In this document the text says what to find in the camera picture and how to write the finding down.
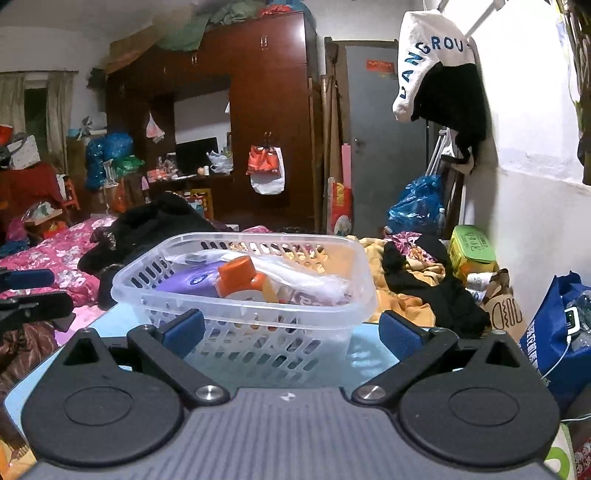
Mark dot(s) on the black clothing pile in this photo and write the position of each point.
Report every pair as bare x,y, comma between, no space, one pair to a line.
152,221

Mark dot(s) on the red cloth cover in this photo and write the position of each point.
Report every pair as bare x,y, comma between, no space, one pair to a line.
32,189

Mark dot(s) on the wooden planks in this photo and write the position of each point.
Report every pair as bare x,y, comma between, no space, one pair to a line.
332,138

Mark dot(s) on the white black hoodie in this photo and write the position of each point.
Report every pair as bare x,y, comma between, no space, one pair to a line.
415,60

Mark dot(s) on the beige patterned curtain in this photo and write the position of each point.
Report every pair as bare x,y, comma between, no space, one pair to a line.
60,120
11,101

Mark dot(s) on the green cloth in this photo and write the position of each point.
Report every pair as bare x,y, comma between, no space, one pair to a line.
194,32

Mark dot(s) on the blue tote bag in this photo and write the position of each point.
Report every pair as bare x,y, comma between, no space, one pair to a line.
554,355

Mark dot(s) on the green white bag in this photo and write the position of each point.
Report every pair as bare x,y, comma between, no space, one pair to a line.
561,457

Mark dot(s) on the black garment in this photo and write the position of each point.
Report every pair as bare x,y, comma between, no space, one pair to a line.
452,295

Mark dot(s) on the brown paper bag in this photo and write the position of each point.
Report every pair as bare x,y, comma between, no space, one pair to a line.
505,314

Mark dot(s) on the pink floral blanket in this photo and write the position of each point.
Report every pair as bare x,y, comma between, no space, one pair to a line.
60,254

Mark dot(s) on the green plastic bag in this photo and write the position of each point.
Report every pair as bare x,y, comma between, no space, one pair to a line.
128,167

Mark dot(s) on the dark hanging garment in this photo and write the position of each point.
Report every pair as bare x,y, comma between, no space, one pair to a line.
582,92

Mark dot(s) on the grey door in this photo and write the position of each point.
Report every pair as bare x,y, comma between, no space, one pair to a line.
369,138

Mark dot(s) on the orange cap bottle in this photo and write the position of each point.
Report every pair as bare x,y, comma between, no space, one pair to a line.
240,277

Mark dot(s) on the brown wooden wardrobe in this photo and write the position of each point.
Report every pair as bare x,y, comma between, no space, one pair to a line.
277,92

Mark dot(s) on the green yellow box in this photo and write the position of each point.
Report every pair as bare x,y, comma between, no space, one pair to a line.
471,249

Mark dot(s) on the red white shopping bag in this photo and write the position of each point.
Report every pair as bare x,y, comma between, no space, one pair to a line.
265,162

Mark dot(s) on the yellow patterned blanket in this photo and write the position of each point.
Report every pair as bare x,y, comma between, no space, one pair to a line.
406,305

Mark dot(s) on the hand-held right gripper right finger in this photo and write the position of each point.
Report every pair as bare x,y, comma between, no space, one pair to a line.
399,330

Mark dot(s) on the clear water bottle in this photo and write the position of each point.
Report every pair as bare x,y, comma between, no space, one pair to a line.
441,221

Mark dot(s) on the blue plastic bag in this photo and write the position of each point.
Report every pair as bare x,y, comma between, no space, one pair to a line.
415,204
115,145

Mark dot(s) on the clear plastic basket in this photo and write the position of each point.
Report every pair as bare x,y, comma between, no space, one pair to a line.
281,344

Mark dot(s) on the white dotted gift bag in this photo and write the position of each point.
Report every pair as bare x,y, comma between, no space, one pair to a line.
24,153

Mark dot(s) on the clear plastic bag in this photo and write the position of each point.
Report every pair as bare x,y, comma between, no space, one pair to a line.
316,279

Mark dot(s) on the black monitor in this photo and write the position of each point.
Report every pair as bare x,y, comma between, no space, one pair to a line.
196,154

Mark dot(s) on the white hanging plastic bag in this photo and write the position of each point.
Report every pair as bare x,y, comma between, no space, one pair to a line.
155,128

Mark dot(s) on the red yellow sack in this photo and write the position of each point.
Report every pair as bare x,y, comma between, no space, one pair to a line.
340,207

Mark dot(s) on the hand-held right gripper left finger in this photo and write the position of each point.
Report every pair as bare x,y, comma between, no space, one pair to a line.
184,330

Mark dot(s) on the purple tissue pack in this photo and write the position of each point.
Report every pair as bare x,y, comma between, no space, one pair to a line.
194,281

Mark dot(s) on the pink roll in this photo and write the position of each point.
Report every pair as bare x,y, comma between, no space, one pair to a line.
346,164

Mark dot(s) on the red door sticker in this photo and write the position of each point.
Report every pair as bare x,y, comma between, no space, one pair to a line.
380,67

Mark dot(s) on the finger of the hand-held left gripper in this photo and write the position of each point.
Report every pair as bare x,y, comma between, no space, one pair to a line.
27,278
41,303

